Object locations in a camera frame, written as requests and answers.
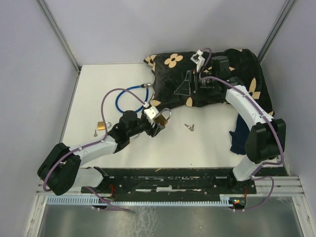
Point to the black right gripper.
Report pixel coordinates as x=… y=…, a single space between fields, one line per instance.
x=184 y=89

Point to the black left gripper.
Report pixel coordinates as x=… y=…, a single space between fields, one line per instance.
x=153 y=131

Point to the brass padlock with key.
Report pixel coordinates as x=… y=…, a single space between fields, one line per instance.
x=161 y=119

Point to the silver cable lock keys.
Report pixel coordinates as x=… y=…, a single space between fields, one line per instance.
x=190 y=127

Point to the small brass padlock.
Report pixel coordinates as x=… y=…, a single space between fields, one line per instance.
x=101 y=125

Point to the large brass padlock with keys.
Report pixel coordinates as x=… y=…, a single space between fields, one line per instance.
x=134 y=138

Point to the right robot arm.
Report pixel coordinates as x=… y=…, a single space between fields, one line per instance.
x=266 y=139

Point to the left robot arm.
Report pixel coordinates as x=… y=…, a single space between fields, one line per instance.
x=63 y=168

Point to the black floral patterned blanket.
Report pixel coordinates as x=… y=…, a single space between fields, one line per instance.
x=170 y=70

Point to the dark blue cloth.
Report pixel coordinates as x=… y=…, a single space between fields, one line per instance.
x=239 y=136

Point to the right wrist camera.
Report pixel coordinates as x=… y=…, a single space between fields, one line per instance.
x=198 y=59

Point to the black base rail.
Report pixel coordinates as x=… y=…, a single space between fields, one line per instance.
x=172 y=183

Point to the right aluminium frame post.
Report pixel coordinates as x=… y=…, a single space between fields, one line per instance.
x=276 y=28

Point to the aluminium frame post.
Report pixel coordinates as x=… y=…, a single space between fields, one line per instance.
x=276 y=28
x=44 y=7

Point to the left aluminium frame post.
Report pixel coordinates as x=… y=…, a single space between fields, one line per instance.
x=44 y=7

